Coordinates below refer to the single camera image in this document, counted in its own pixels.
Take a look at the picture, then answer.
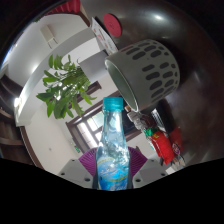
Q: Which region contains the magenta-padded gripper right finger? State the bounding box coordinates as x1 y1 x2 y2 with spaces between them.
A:
128 146 169 190

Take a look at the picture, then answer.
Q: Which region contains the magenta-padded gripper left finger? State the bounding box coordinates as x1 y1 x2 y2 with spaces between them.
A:
57 147 100 189

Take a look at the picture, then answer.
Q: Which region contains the clear blue-capped water bottle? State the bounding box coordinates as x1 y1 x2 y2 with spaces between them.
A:
95 96 131 192

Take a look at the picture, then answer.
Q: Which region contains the colourful sticker sheet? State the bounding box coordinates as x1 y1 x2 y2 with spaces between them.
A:
171 143 187 167

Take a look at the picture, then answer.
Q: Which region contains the green carton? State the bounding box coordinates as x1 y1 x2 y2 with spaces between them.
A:
143 127 158 138

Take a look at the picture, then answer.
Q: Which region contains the dark wooden glazed door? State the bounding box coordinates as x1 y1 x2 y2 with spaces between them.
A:
65 105 144 155

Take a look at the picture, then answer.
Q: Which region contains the box of wrapped snacks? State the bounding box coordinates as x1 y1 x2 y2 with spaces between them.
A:
127 109 151 134

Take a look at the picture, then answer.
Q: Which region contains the potted plant in white pot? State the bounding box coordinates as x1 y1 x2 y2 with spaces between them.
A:
35 49 109 120

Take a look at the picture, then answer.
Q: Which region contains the dark-framed window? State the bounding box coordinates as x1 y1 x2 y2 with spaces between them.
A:
74 80 103 98

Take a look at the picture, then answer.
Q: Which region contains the grey slotted cup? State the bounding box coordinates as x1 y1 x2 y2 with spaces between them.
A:
104 39 181 113

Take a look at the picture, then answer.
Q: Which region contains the red carpeted staircase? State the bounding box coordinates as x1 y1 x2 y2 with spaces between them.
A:
46 0 82 16

